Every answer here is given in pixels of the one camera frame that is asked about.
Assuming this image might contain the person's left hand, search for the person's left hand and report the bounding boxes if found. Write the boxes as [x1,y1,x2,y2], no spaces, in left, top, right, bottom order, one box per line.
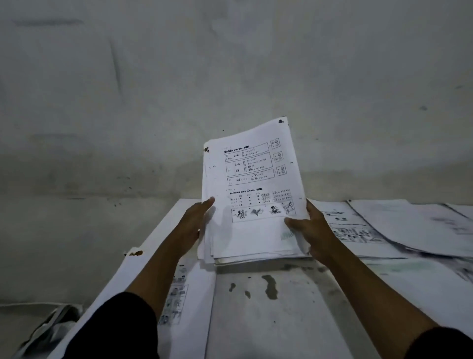
[170,197,216,260]

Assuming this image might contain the person's right hand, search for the person's right hand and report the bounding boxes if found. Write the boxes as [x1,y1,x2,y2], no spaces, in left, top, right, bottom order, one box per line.
[284,199,346,264]

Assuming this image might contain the stack of printed worksheet papers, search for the stack of printed worksheet papers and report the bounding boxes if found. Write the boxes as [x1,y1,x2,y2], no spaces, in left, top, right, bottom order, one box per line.
[197,117,312,267]

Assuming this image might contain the person's left forearm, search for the person's left forearm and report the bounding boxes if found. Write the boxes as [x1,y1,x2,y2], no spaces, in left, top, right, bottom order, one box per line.
[126,241,190,321]

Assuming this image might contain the person's right forearm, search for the person's right forearm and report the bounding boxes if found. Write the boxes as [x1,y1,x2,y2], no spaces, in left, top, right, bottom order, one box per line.
[320,246,440,359]

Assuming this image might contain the printed sheet with table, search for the printed sheet with table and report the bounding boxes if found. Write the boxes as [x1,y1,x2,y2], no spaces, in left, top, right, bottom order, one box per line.
[310,199,408,260]

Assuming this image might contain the stained paper sheet with drawings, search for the stained paper sheet with drawings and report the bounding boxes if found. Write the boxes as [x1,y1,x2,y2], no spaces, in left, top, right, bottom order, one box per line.
[47,198,218,359]

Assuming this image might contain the blank-faced white paper sheet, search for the blank-faced white paper sheet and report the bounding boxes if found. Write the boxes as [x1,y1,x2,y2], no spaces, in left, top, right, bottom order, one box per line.
[347,199,473,258]

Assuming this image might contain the black left sleeve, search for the black left sleeve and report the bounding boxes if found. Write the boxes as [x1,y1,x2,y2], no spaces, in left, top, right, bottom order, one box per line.
[64,292,160,359]

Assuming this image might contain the black sleeve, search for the black sleeve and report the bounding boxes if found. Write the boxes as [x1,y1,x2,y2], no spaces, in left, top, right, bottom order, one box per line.
[64,292,160,359]
[404,326,473,359]

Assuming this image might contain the faint printed white paper sheet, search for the faint printed white paper sheet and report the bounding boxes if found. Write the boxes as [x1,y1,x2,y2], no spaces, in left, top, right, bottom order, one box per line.
[360,257,473,339]

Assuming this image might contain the small white paper sheet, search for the small white paper sheet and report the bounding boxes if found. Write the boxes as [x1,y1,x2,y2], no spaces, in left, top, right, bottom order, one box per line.
[443,203,473,222]

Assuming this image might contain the black right sleeve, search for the black right sleeve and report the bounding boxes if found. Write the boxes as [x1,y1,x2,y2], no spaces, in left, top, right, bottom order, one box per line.
[404,326,473,359]

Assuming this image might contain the crumpled grey plastic bag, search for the crumpled grey plastic bag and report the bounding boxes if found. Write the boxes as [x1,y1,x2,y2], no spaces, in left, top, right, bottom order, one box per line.
[13,303,85,359]

